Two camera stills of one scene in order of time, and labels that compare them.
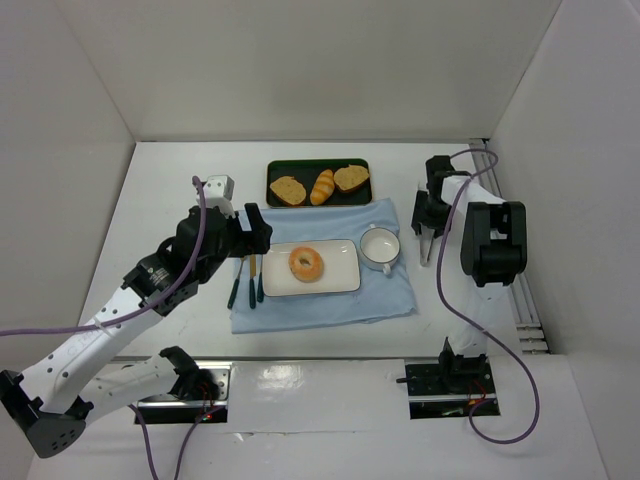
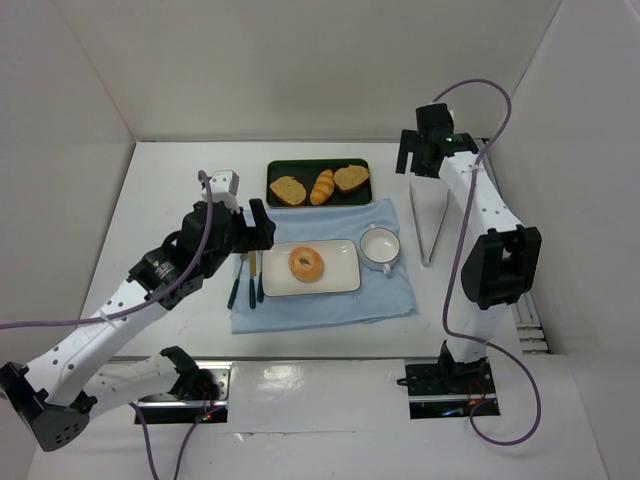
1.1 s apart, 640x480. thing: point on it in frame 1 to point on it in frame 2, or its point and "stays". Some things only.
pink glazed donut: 306,264 stays
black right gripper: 425,222 to 415,151
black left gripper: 255,232 stays
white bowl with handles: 379,247 stays
